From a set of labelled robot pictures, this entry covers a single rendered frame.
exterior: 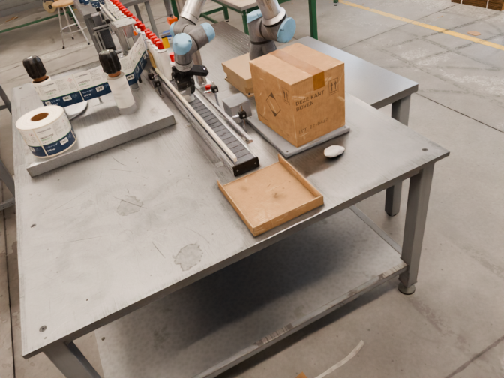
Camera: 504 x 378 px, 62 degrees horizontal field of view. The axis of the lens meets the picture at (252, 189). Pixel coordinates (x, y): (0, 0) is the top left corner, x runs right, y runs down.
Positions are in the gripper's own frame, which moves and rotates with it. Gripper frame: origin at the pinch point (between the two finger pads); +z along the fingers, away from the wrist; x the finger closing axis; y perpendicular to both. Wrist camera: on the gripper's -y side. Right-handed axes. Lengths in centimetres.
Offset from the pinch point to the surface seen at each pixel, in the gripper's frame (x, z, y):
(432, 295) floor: 131, 33, -66
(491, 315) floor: 149, 22, -79
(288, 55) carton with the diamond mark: 23, -35, -33
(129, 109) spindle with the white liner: -9.2, 8.8, 28.2
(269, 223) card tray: 82, -38, 8
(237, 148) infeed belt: 45.2, -19.7, -0.6
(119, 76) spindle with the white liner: -17.5, -4.8, 27.1
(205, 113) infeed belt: 14.6, -2.1, -1.0
